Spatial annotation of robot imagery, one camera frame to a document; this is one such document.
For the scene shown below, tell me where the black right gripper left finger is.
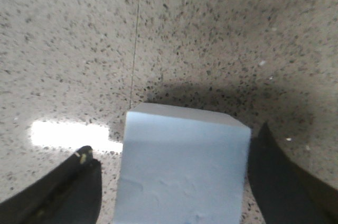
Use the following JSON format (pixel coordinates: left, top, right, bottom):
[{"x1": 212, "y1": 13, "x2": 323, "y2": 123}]
[{"x1": 1, "y1": 146, "x2": 102, "y2": 223}]

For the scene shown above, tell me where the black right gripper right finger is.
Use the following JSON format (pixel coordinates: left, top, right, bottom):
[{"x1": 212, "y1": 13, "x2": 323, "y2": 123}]
[{"x1": 248, "y1": 123, "x2": 337, "y2": 223}]

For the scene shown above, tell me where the blue foam block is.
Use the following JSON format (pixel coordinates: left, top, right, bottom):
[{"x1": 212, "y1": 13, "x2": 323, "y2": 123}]
[{"x1": 112, "y1": 103, "x2": 251, "y2": 223}]

